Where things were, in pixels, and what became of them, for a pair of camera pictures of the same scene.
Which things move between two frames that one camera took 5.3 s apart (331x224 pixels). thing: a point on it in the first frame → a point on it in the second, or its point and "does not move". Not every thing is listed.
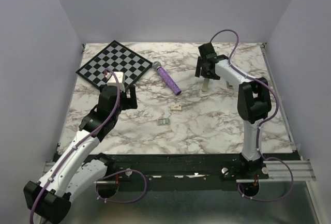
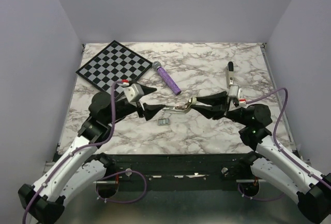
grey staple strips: x=163 y=121 does not move
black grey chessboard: x=117 y=58 does not move
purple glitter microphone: x=157 y=65 does not move
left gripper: x=130 y=103 → x=150 y=110
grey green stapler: x=205 y=85 → x=181 y=109
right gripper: x=205 y=75 → x=220 y=104
